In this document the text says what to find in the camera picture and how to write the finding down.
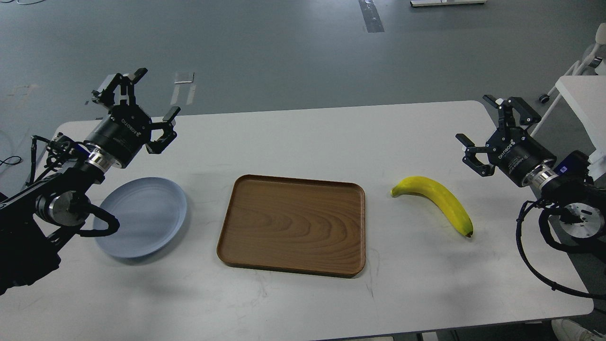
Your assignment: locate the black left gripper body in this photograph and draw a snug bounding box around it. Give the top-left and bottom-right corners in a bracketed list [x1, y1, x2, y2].
[84, 105, 152, 169]

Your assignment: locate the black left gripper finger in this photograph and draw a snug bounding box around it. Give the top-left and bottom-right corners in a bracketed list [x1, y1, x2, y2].
[145, 106, 181, 154]
[91, 68, 149, 117]

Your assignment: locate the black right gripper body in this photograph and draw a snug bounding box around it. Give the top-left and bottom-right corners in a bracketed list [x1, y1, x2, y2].
[487, 128, 556, 187]

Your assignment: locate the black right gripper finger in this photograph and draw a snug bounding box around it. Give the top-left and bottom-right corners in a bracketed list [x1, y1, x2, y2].
[482, 95, 542, 137]
[456, 134, 496, 177]

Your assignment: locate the yellow banana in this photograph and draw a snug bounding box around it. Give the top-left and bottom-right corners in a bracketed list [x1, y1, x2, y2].
[390, 176, 474, 238]

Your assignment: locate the light blue plate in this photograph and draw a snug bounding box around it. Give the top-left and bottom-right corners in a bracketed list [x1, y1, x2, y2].
[95, 177, 187, 259]

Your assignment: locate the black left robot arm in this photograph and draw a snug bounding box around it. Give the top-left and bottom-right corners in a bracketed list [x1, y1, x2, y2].
[0, 68, 180, 294]

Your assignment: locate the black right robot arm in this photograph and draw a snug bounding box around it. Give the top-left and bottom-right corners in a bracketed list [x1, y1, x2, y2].
[456, 95, 605, 300]

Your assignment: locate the white side table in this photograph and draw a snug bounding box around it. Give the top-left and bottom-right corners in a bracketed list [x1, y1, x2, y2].
[555, 75, 606, 180]

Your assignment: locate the white board on floor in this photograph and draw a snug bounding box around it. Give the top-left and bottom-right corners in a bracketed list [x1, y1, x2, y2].
[410, 0, 487, 8]

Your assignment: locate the brown wooden tray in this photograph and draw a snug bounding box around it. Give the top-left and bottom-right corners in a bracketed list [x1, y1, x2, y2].
[216, 174, 366, 278]

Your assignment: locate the white shoe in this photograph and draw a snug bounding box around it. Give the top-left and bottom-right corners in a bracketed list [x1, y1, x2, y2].
[551, 319, 606, 341]

